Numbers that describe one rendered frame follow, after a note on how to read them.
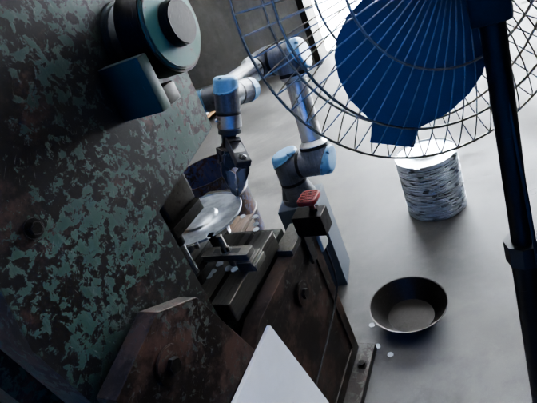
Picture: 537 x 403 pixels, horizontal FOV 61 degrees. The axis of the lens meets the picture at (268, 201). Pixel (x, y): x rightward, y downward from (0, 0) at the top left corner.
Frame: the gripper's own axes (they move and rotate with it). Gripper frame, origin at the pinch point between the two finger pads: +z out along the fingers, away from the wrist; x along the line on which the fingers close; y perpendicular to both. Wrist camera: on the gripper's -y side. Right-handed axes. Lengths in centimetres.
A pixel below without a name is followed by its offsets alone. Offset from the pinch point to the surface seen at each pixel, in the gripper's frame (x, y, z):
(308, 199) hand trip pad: -14.7, -19.8, -1.4
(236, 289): 12.2, -32.1, 13.8
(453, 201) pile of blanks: -117, 29, 36
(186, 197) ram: 18.1, -11.5, -5.7
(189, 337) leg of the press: 28, -51, 10
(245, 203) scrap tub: -36, 102, 45
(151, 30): 25, -37, -49
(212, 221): 10.6, -6.6, 5.0
